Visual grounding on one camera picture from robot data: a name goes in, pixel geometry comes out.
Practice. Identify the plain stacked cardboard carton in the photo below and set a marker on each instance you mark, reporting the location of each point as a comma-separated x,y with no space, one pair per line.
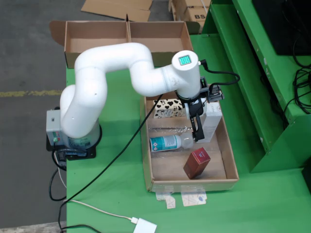
179,9

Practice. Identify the shallow cardboard tray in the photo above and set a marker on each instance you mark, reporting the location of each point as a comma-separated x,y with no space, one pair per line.
170,170

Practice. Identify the flattened open cardboard carton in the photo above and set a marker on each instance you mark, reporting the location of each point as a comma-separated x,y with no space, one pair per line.
116,7

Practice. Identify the BS printed cardboard carton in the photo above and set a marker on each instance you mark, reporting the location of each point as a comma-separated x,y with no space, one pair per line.
194,14

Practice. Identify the red carton box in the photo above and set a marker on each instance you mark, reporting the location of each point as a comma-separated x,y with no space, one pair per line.
194,165

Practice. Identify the tall white carton box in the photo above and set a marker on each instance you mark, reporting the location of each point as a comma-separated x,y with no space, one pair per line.
211,121

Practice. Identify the white flattened packaging piece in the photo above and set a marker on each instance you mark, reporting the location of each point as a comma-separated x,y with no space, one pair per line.
194,199
166,200

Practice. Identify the black monitor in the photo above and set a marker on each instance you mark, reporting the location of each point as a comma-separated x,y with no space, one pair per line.
286,24

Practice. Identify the cow print carton box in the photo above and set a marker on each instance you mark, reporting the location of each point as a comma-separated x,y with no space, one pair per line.
167,109

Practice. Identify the grey robot base unit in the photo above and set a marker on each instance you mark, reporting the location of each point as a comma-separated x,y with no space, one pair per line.
53,126

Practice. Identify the teal label plastic bottle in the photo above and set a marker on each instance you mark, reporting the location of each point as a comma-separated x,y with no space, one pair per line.
165,143

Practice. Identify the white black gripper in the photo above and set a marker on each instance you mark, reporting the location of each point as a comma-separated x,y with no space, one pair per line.
194,98

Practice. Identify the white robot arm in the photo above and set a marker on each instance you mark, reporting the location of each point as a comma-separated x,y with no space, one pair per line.
97,72

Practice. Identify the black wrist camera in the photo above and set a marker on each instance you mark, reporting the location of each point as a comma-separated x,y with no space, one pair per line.
215,94

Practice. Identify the green metal rack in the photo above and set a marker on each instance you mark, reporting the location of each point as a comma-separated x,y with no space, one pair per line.
230,72

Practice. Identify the white adapter block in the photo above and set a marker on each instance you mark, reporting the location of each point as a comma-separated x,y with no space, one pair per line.
145,227

